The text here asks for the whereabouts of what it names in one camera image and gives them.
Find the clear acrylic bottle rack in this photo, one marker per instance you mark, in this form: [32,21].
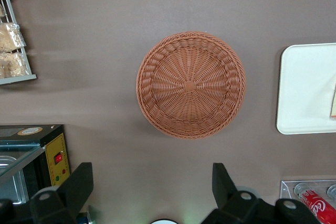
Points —
[286,190]

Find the steel food pan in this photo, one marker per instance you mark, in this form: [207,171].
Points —
[13,182]

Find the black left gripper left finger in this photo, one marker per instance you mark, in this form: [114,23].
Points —
[63,200]

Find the cream plastic tray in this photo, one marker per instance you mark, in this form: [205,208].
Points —
[302,90]

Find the black food warmer machine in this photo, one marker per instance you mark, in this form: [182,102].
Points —
[56,145]

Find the round brown wicker basket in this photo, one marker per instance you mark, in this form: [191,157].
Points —
[190,86]

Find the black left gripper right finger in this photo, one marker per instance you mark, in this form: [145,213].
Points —
[236,205]

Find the bagged crispy snack pack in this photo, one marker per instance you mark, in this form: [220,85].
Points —
[13,64]
[10,36]

